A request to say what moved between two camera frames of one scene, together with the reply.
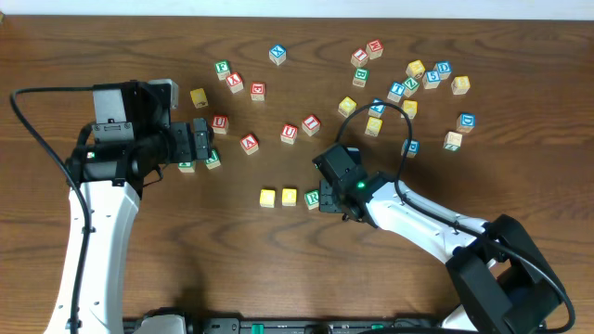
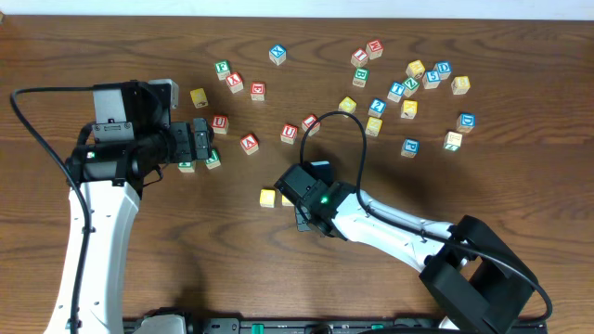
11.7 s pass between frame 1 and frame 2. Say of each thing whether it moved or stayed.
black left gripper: stayed
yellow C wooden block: stayed
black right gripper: moved
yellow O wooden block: stayed
